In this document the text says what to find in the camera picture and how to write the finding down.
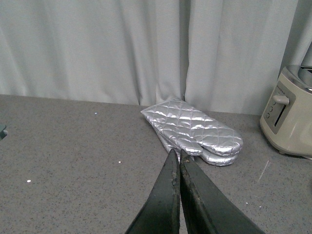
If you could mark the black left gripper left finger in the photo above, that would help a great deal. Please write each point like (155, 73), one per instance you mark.
(161, 212)

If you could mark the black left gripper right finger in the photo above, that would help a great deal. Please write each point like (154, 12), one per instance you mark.
(206, 209)

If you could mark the beige toaster with chrome top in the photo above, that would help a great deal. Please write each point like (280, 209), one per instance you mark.
(287, 119)

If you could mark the lower silver quilted oven mitt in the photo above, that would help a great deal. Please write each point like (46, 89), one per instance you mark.
(207, 156)

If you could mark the silver quilted oven mitt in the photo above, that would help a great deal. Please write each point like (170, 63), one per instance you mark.
(192, 130)
(207, 156)

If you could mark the upper silver quilted oven mitt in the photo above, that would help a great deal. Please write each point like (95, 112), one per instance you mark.
(192, 130)

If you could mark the grey curtain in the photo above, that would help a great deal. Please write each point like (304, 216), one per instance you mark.
(218, 55)

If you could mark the dark green rack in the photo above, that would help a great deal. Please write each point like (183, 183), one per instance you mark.
(3, 132)

